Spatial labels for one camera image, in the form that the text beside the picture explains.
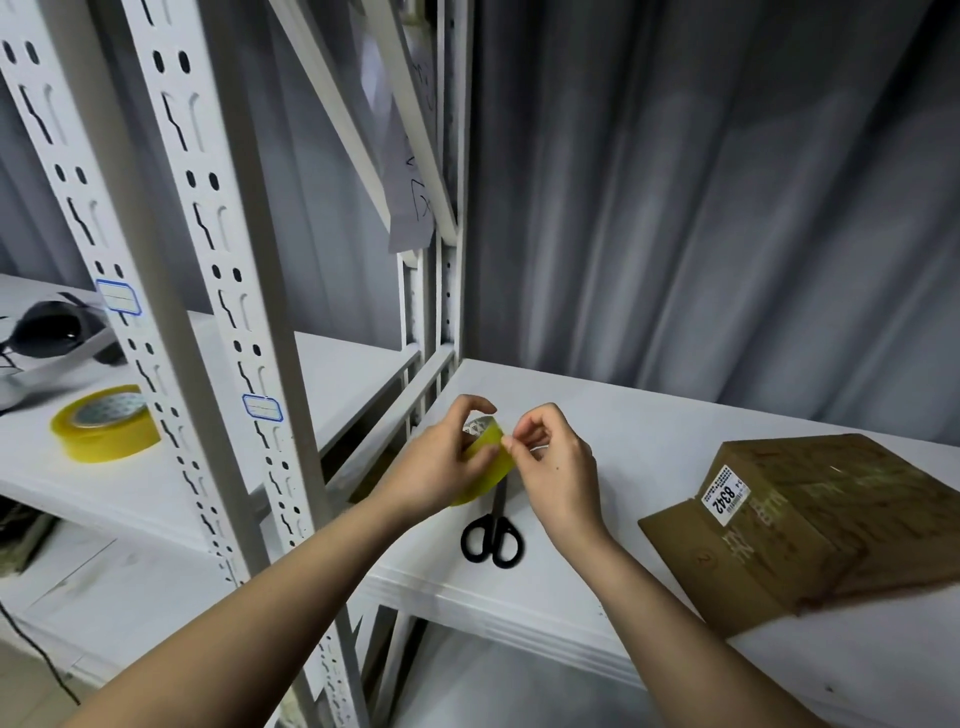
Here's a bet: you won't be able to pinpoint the printed brown cardboard box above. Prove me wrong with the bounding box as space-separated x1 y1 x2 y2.
637 432 960 641

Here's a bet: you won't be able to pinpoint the white metal shelf rack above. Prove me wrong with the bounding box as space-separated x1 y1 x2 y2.
0 0 480 728

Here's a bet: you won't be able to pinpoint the person's right forearm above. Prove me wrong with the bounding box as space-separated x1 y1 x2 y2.
561 522 830 728

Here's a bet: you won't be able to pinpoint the black device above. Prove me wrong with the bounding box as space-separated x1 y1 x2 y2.
0 295 111 363

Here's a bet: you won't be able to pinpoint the person's left hand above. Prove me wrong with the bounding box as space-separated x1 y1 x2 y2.
373 393 506 528

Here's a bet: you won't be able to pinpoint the yellow tape roll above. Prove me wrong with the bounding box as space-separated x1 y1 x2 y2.
456 414 521 509
49 384 164 465

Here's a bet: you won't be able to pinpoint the blue rack label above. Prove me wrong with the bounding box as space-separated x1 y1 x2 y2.
240 391 287 425
94 277 146 318

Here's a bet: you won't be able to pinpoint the black cable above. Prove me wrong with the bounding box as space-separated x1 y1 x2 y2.
0 597 81 708

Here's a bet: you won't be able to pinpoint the person's right hand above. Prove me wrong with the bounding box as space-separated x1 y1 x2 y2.
501 400 611 551

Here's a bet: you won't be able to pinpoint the person's left forearm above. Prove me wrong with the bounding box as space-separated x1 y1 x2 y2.
66 492 417 728

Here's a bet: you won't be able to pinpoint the black scissors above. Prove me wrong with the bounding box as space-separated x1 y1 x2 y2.
459 475 528 572

